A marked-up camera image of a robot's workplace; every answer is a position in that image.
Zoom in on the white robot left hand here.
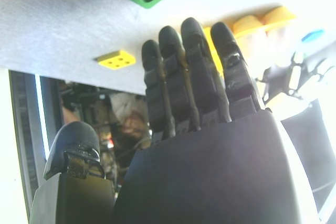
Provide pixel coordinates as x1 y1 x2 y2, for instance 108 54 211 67
28 17 320 224

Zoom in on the yellow egg carton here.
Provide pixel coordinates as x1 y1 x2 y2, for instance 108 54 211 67
202 5 297 78

